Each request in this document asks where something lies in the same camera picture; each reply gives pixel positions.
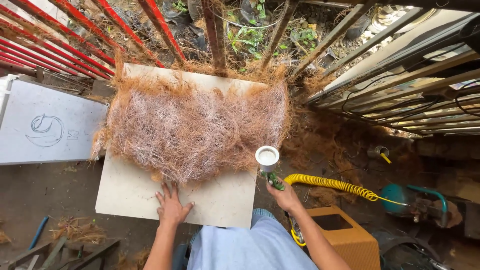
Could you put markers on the person's left hand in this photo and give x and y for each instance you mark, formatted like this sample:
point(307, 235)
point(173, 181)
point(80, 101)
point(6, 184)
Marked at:
point(170, 210)

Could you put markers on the person's right hand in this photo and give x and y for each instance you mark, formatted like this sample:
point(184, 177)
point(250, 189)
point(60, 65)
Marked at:
point(288, 198)

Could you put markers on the person's right fingers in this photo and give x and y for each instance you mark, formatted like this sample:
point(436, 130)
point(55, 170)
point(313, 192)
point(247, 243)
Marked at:
point(276, 193)

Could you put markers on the green spray gun white cup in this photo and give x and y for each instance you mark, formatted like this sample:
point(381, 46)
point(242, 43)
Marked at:
point(267, 157)

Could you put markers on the person's light blue shorts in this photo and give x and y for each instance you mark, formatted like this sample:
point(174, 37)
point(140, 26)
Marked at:
point(243, 247)

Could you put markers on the heap of loose coconut fibre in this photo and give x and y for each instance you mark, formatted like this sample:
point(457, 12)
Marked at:
point(318, 138)

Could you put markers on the orange plastic stool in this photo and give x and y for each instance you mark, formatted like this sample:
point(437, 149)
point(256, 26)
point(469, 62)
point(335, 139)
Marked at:
point(352, 243)

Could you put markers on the brown coconut fibre mat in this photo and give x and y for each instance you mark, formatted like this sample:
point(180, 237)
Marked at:
point(195, 131)

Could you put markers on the teal air compressor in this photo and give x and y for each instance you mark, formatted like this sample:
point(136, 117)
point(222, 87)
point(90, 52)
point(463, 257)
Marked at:
point(397, 197)

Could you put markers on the beige flat board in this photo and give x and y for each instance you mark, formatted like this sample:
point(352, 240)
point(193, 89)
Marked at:
point(142, 195)

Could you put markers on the green plants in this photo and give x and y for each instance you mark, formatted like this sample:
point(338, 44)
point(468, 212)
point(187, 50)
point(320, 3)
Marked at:
point(247, 39)

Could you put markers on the grey metal window grille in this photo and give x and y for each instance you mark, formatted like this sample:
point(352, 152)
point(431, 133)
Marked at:
point(393, 75)

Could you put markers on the rusty metal bar gate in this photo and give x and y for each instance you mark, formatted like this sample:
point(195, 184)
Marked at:
point(215, 33)

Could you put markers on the black plastic sheet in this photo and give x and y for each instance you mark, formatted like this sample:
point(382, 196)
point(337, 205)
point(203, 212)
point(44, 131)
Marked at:
point(183, 26)

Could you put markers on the small clump of coconut fibre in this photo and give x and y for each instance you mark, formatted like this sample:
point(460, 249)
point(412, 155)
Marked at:
point(80, 230)

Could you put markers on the white panel with drawn mark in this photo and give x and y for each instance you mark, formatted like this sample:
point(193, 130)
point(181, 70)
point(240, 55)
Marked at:
point(48, 123)

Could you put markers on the blue pipe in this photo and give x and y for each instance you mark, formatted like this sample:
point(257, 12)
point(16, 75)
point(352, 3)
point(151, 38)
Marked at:
point(38, 232)

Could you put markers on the red metal fence bars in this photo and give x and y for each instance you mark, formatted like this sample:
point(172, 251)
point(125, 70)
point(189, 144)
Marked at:
point(75, 33)

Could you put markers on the grey metal frame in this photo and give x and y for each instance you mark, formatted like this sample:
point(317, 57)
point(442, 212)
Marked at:
point(56, 255)

